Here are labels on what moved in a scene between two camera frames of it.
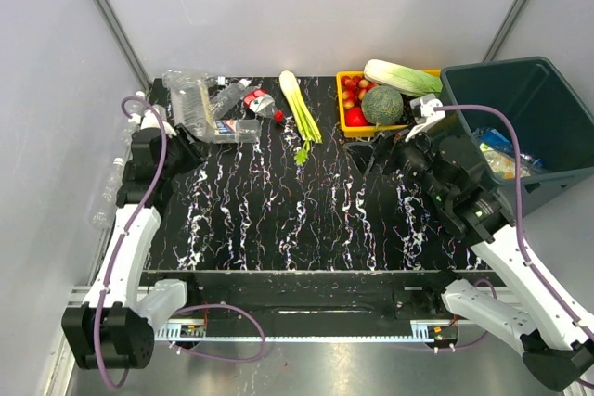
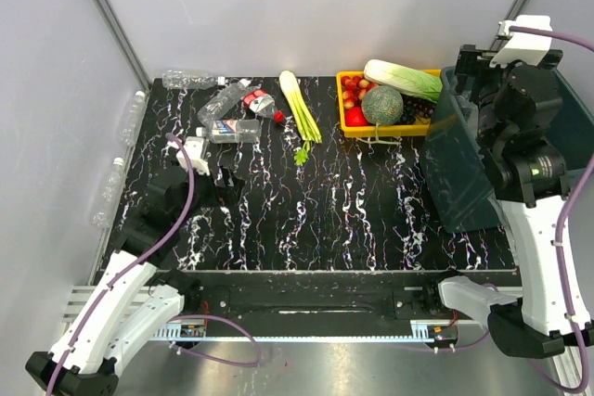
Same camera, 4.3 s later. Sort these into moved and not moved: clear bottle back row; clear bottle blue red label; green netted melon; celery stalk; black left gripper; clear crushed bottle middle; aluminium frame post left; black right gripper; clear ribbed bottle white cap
Moved: black left gripper; clear ribbed bottle white cap; black right gripper
Not moved: clear bottle blue red label; aluminium frame post left; green netted melon; clear crushed bottle middle; celery stalk; clear bottle back row
